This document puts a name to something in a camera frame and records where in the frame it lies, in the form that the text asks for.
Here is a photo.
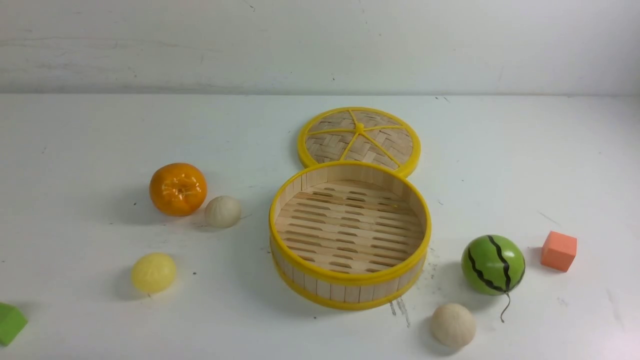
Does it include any orange plastic tangerine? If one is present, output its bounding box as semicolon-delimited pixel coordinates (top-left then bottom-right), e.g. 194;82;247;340
148;162;208;217

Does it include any green foam block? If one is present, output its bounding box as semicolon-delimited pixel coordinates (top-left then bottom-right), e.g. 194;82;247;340
0;302;28;347

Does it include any orange foam cube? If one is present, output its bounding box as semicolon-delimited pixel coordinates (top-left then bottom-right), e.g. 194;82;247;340
540;231;578;272

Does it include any white bun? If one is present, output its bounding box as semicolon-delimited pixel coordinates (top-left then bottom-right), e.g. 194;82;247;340
430;302;477;350
205;195;242;229

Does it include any green toy watermelon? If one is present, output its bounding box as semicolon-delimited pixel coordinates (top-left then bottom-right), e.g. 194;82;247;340
461;234;527;322

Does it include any yellow-rimmed bamboo steamer tray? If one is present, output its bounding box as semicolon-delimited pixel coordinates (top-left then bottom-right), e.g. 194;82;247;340
269;161;432;311

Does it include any woven bamboo steamer lid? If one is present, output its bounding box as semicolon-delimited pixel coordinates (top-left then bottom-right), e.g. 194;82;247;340
296;106;421;178

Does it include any yellow bun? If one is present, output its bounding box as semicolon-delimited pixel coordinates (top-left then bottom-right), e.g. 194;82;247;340
130;252;177;294

